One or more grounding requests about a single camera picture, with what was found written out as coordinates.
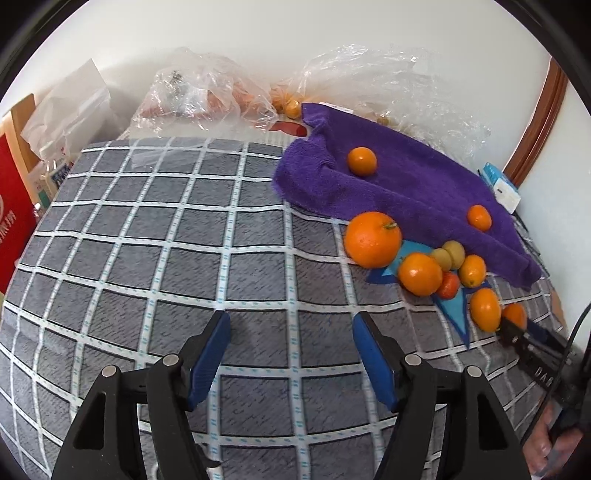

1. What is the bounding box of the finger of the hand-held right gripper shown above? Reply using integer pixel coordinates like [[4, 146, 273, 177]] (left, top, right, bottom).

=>
[[498, 318, 536, 360], [525, 318, 572, 352]]

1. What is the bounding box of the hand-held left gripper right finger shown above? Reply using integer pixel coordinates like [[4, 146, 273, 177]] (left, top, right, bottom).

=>
[[352, 311, 532, 480]]

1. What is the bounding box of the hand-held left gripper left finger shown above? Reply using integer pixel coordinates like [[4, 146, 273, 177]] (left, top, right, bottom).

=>
[[51, 311, 232, 480]]

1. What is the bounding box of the small spotted orange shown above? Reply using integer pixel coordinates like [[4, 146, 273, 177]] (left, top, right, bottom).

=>
[[501, 303, 527, 329]]

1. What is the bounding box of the large oval orange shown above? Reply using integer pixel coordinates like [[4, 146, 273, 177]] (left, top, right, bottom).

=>
[[469, 287, 502, 333]]

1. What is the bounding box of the small oval orange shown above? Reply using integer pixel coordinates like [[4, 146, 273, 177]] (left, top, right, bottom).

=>
[[458, 254, 487, 289]]

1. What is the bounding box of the small reddish orange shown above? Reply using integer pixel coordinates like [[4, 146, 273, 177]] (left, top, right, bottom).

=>
[[436, 272, 461, 300]]

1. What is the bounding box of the round mandarin orange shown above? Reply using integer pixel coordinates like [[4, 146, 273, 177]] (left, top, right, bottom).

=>
[[398, 252, 444, 297]]

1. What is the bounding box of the brown green kiwi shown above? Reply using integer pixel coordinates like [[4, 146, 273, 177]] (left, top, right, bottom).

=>
[[444, 240, 466, 269]]

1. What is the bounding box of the large orange with stem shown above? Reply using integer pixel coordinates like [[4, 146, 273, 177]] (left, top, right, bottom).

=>
[[344, 211, 403, 270]]

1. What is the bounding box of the small round orange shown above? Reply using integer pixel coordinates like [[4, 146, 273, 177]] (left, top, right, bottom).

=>
[[467, 204, 493, 232]]

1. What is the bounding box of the medium round orange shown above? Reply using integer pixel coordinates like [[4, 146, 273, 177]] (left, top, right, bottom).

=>
[[347, 147, 378, 176]]

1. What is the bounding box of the person's right hand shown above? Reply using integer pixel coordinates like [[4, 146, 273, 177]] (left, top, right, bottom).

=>
[[525, 404, 591, 479]]

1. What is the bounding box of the grey checkered blanket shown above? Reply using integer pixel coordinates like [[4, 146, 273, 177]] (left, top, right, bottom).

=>
[[0, 136, 570, 480]]

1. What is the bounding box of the white blue tissue pack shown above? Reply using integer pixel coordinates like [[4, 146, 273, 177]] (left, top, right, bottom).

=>
[[478, 161, 522, 214]]

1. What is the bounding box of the purple towel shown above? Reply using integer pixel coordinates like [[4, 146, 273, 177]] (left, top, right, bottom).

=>
[[273, 102, 542, 291]]

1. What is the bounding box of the red box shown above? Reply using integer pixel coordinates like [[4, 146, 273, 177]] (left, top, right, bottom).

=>
[[0, 131, 40, 296]]

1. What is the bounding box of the clear plastic bag with produce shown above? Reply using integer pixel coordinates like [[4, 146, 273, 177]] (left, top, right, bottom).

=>
[[130, 46, 280, 132]]

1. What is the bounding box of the crumpled clear plastic bag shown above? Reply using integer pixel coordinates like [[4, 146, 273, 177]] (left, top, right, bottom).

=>
[[295, 44, 492, 169]]

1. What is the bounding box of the clear zip bag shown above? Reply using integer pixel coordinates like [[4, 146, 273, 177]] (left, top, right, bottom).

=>
[[21, 59, 114, 162]]

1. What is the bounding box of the wooden board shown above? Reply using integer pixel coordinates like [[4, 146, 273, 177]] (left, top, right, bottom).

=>
[[2, 93, 44, 174]]

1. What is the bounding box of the brown wooden door frame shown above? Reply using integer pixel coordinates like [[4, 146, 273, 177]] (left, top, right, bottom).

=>
[[503, 58, 570, 188]]

